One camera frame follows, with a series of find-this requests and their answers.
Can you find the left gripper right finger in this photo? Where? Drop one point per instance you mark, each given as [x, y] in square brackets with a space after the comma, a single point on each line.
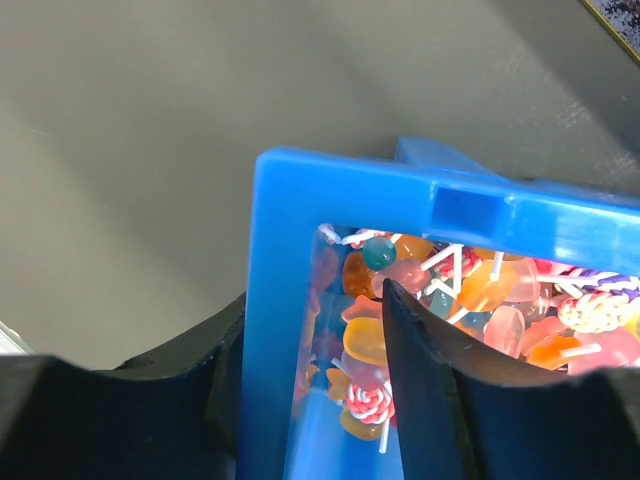
[467, 411]

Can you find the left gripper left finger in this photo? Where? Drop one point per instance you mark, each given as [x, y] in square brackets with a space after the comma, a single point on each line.
[169, 413]

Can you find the blue plastic candy bin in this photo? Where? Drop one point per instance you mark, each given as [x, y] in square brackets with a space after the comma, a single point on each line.
[545, 273]

